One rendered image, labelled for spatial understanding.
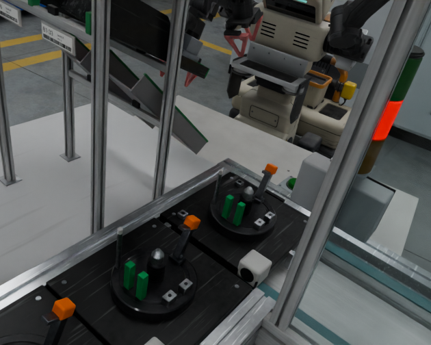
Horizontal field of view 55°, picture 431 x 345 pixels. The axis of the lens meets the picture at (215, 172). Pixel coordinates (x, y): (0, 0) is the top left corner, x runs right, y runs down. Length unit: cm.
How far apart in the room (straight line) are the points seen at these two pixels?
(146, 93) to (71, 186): 37
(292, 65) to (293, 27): 12
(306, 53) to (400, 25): 103
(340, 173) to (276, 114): 107
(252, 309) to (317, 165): 29
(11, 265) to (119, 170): 39
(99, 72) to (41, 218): 44
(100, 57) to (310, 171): 35
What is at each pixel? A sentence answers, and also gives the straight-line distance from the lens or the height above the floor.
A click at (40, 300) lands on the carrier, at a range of 71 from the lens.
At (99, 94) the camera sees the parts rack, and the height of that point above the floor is 122.
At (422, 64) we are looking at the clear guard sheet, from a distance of 48.
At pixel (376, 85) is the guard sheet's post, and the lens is 49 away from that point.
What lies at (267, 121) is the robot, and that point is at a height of 83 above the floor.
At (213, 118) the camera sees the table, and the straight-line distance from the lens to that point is 148.
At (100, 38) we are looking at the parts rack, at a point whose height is 131.
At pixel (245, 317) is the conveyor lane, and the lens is 73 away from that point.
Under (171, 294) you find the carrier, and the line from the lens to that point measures 67.
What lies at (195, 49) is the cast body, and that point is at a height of 124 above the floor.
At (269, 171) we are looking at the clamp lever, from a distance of 87.
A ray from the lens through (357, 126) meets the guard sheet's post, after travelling 51.
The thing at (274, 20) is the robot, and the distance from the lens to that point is 151.
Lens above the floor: 152
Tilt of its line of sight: 34 degrees down
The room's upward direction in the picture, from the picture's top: 12 degrees clockwise
